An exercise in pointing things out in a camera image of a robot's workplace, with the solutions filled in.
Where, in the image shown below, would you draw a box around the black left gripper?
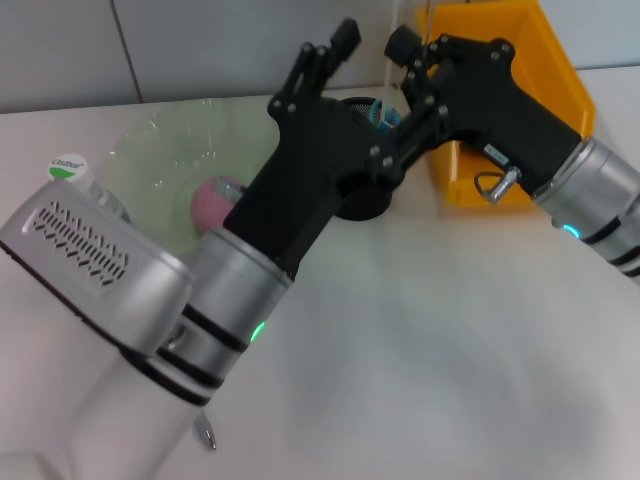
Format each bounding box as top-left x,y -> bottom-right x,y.
222,18 -> 407,279

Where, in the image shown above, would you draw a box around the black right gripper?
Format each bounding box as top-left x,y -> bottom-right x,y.
383,25 -> 585,195

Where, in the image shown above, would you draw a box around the blue capped scissors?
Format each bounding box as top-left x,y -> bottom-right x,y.
369,99 -> 402,135

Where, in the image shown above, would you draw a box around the clear plastic ruler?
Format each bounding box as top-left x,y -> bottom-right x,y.
382,0 -> 436,131

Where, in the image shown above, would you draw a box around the pink toy peach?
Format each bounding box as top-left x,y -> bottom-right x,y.
192,174 -> 249,236

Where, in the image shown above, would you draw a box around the clear green-label water bottle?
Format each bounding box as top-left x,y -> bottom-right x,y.
48,153 -> 130,224

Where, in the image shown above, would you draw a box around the black mesh pen holder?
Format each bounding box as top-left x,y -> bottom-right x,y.
339,97 -> 401,224

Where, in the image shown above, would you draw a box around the green translucent glass fruit plate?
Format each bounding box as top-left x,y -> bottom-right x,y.
102,98 -> 281,256

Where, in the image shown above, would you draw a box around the grey ballpoint pen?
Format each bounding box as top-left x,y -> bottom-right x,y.
193,409 -> 219,451

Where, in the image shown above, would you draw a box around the yellow plastic bin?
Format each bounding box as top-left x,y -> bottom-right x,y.
415,0 -> 597,207

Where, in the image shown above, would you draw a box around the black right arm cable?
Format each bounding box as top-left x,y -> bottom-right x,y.
474,167 -> 524,204

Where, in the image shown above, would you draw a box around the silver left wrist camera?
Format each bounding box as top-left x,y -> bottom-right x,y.
0,179 -> 195,359

